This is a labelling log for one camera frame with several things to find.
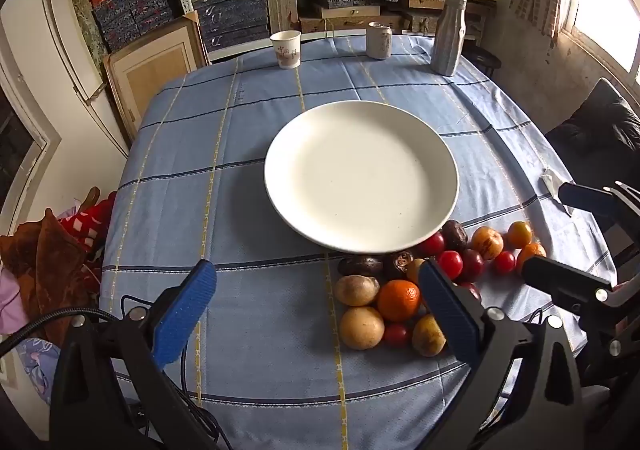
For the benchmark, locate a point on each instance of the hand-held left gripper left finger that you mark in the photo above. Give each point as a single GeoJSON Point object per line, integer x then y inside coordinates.
{"type": "Point", "coordinates": [185, 315]}

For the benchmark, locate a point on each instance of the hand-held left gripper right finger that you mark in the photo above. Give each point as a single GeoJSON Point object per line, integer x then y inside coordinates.
{"type": "Point", "coordinates": [450, 310]}

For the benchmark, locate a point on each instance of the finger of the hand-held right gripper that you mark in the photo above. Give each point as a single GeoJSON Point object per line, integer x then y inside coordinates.
{"type": "Point", "coordinates": [585, 199]}
{"type": "Point", "coordinates": [565, 277]}

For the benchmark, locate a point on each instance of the dark red plum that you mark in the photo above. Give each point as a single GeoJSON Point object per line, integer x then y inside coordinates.
{"type": "Point", "coordinates": [470, 290]}
{"type": "Point", "coordinates": [473, 264]}

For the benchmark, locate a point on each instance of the yellow spotted pear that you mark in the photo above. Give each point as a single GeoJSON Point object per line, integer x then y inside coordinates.
{"type": "Point", "coordinates": [427, 336]}

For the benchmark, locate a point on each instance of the small orange mandarin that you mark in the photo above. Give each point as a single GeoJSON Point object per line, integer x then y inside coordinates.
{"type": "Point", "coordinates": [530, 251]}

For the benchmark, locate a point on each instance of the red cherry tomato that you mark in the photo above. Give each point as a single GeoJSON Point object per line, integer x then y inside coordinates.
{"type": "Point", "coordinates": [395, 335]}
{"type": "Point", "coordinates": [504, 262]}
{"type": "Point", "coordinates": [432, 245]}
{"type": "Point", "coordinates": [450, 264]}

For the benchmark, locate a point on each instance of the yellow loquat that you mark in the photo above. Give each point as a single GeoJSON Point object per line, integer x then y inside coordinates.
{"type": "Point", "coordinates": [415, 271]}

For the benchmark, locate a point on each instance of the large orange mandarin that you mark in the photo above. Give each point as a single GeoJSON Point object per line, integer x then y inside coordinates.
{"type": "Point", "coordinates": [398, 300]}

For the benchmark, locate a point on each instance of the glossy orange tomato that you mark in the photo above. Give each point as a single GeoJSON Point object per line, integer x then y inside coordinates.
{"type": "Point", "coordinates": [520, 233]}

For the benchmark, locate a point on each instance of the orange persimmon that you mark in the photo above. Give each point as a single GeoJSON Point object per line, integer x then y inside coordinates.
{"type": "Point", "coordinates": [487, 241]}

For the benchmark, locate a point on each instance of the tan sapodilla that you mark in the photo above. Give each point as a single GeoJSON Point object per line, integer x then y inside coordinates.
{"type": "Point", "coordinates": [361, 327]}
{"type": "Point", "coordinates": [356, 289]}

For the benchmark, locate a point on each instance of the white plate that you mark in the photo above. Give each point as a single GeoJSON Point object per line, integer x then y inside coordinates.
{"type": "Point", "coordinates": [360, 175]}

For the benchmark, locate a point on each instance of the crumpled white tissue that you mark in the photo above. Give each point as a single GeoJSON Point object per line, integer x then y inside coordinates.
{"type": "Point", "coordinates": [550, 179]}

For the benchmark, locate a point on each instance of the black cushion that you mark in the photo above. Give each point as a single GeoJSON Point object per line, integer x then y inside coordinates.
{"type": "Point", "coordinates": [600, 125]}

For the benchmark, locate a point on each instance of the red patterned cloth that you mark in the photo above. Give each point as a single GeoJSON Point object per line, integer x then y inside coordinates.
{"type": "Point", "coordinates": [85, 222]}

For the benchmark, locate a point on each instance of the brown cloth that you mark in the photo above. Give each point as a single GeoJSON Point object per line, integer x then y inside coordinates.
{"type": "Point", "coordinates": [45, 255]}

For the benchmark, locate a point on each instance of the blue floral cloth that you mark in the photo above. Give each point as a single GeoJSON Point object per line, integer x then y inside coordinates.
{"type": "Point", "coordinates": [40, 365]}

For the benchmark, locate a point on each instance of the black stool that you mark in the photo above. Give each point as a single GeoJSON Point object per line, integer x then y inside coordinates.
{"type": "Point", "coordinates": [482, 59]}

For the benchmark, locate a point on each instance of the bright window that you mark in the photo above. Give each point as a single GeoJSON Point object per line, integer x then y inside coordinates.
{"type": "Point", "coordinates": [605, 5]}

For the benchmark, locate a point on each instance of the framed wooden panel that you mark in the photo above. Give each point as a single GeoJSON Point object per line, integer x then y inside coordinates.
{"type": "Point", "coordinates": [150, 75]}

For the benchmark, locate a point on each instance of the white drink can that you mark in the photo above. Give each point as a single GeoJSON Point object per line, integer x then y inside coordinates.
{"type": "Point", "coordinates": [379, 41]}

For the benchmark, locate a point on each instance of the white flat board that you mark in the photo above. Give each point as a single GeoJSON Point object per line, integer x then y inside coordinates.
{"type": "Point", "coordinates": [75, 55]}

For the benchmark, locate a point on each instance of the white paper cup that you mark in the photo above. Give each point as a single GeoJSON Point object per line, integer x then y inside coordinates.
{"type": "Point", "coordinates": [286, 50]}

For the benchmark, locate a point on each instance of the stack of grey blue boxes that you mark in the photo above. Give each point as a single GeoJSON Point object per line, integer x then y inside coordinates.
{"type": "Point", "coordinates": [230, 20]}

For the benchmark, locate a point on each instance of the stack of blue red boxes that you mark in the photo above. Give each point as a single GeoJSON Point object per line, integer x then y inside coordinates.
{"type": "Point", "coordinates": [130, 10]}

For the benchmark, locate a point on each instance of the green marbled panel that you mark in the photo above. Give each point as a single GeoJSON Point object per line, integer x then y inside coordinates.
{"type": "Point", "coordinates": [82, 15]}

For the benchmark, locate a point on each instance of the tan woven upright box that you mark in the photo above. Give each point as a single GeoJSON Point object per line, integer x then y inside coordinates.
{"type": "Point", "coordinates": [282, 3]}

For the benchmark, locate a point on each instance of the dark window white frame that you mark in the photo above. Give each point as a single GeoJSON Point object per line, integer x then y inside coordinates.
{"type": "Point", "coordinates": [12, 150]}

